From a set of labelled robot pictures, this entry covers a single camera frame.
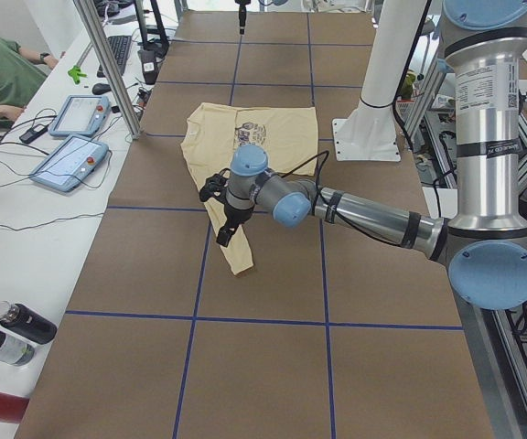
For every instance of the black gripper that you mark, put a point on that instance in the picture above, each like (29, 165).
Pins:
(235, 215)

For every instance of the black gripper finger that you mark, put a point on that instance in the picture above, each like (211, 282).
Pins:
(242, 15)

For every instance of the beige long-sleeve printed shirt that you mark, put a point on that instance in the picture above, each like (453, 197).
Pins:
(215, 132)

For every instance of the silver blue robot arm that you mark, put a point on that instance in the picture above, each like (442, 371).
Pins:
(465, 118)

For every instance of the black box white label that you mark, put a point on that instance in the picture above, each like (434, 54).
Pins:
(151, 59)

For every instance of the black keyboard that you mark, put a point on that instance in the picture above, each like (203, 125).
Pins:
(120, 47)

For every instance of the black computer mouse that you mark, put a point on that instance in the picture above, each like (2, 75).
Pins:
(100, 88)

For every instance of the near blue teach pendant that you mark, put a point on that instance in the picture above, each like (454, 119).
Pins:
(70, 163)

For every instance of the blue teach pendant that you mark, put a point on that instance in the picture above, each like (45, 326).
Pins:
(80, 114)
(70, 163)

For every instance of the green plastic part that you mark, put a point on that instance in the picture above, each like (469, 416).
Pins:
(76, 74)

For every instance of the far blue teach pendant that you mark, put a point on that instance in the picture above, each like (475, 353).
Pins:
(80, 114)

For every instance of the black bottle steel cap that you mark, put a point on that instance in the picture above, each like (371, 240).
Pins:
(25, 322)

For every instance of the grey bottle green label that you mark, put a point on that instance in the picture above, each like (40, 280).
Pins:
(14, 351)

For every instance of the aluminium frame post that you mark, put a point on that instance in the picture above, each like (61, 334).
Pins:
(94, 28)

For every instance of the white camera pole with base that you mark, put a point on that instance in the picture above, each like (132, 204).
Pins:
(369, 133)

